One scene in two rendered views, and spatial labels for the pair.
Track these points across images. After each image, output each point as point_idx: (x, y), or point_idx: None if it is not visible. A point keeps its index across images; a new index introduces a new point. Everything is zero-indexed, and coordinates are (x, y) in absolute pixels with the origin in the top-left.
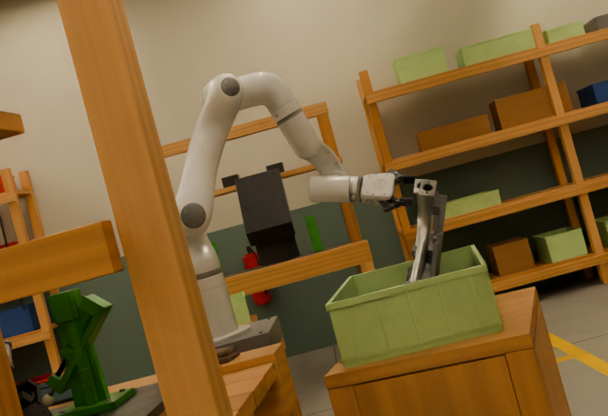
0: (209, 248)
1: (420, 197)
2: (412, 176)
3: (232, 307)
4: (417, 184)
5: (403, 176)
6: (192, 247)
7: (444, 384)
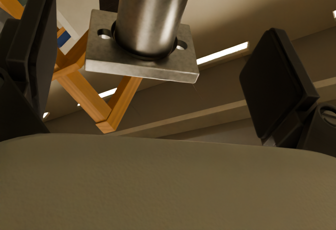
0: None
1: None
2: (245, 90)
3: None
4: (159, 59)
5: (258, 133)
6: None
7: None
